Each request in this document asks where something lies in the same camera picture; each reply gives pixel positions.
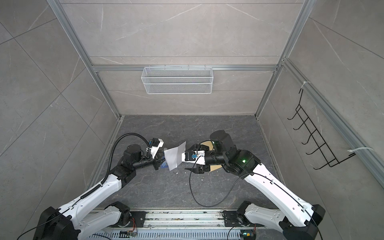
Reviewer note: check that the white wire mesh basket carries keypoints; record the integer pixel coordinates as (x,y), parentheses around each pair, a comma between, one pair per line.
(178,80)

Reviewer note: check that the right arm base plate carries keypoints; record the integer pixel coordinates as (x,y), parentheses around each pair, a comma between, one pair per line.
(231,219)

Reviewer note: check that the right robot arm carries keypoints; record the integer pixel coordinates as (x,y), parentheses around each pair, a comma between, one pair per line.
(295,218)

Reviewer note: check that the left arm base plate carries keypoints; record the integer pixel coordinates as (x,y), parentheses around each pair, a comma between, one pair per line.
(136,217)

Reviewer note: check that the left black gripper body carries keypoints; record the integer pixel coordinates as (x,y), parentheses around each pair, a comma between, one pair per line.
(156,160)

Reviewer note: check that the tan paper envelope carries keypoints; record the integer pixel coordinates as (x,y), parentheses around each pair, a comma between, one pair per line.
(211,157)

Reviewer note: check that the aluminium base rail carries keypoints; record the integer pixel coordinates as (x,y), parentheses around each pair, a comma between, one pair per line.
(210,219)

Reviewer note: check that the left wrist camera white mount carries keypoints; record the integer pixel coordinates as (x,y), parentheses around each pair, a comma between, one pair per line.
(155,145)

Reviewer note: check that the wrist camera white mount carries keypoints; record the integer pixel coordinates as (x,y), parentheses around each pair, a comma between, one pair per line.
(196,157)
(155,145)

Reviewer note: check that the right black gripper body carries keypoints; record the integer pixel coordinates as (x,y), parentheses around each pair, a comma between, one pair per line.
(211,159)

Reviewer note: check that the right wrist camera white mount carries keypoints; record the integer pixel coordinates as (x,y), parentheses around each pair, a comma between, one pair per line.
(196,157)

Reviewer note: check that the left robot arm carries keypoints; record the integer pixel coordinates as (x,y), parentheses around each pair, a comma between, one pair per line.
(72,221)

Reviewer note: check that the black wire hook rack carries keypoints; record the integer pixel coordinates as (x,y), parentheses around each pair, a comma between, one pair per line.
(316,136)

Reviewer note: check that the slotted cable duct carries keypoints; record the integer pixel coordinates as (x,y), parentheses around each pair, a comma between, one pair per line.
(225,234)

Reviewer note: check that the white letter with blue border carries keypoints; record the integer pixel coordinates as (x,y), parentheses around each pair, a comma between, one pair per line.
(173,156)

